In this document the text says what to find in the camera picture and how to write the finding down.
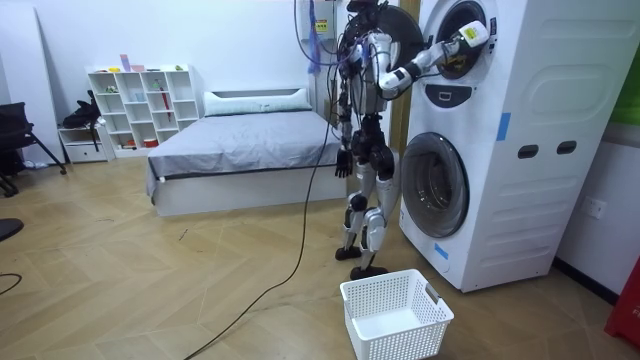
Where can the small white bedside cabinet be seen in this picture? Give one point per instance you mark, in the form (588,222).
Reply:
(82,145)

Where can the white cube shelf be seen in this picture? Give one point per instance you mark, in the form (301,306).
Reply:
(145,112)

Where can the robot legs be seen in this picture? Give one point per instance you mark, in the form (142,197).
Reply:
(385,195)

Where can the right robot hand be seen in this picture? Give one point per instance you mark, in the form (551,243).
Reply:
(474,34)

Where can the white plastic laundry basket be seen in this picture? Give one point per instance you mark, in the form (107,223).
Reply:
(395,320)

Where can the yellow wall sticker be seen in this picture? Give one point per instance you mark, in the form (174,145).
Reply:
(321,26)

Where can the white wall socket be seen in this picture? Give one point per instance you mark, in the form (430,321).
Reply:
(594,207)

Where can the red container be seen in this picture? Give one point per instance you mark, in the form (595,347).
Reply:
(151,143)

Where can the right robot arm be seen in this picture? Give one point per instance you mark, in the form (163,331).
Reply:
(392,80)

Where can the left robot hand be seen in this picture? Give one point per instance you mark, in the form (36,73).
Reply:
(344,162)

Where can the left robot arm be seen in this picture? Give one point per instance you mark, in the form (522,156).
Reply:
(345,120)

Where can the black round object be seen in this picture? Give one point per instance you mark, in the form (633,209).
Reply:
(9,229)

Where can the round dark washer door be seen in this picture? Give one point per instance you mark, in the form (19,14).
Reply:
(407,35)

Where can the green wall poster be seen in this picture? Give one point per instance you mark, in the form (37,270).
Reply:
(629,95)

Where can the white washing machine tower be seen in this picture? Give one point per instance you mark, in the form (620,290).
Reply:
(525,175)

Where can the red fire extinguisher box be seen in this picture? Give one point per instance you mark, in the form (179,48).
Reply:
(627,315)

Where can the black bag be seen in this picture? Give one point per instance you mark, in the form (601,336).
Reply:
(80,116)

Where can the black chair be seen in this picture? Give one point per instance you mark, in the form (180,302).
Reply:
(15,130)

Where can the robot body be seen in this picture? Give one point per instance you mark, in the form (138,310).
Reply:
(367,100)

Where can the grey bed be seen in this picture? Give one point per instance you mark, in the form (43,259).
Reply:
(240,145)

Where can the long light grey pillow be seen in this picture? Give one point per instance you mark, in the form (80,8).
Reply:
(255,104)

